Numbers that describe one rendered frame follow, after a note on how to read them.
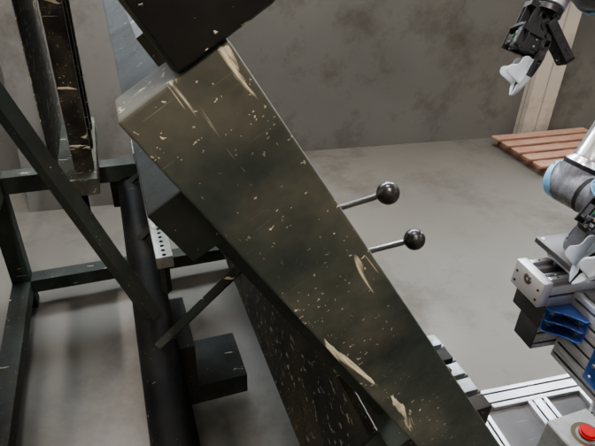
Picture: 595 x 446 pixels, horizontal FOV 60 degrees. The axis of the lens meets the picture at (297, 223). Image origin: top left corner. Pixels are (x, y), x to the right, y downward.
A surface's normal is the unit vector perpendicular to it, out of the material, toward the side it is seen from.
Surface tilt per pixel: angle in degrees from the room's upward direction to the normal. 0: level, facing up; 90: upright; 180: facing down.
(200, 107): 90
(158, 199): 33
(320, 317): 90
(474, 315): 0
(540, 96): 90
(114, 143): 75
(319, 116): 90
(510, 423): 0
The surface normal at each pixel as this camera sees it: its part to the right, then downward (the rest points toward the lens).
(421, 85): 0.25, 0.51
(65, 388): 0.03, -0.85
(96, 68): 0.24, 0.28
